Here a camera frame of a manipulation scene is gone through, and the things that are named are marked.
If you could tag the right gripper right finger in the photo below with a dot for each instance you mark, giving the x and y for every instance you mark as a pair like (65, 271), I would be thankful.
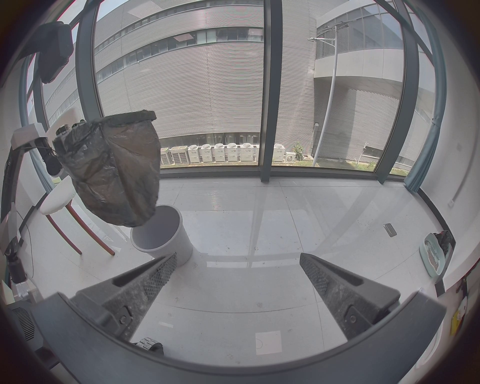
(333, 288)

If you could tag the pale green tray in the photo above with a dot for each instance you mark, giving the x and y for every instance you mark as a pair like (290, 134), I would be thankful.
(429, 251)

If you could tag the black plastic bag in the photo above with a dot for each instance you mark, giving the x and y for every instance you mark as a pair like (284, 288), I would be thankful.
(112, 168)

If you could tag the white trash bin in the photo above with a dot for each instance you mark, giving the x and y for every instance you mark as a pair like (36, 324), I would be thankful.
(180, 243)

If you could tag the window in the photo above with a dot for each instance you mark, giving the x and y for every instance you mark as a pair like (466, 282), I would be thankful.
(272, 93)

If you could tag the white chair with red legs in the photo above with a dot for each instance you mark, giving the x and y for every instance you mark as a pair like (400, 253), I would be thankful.
(56, 197)

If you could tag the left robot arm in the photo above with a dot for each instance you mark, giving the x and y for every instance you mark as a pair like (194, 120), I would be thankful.
(52, 165)

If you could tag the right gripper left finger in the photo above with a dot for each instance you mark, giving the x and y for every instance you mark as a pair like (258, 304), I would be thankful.
(146, 285)

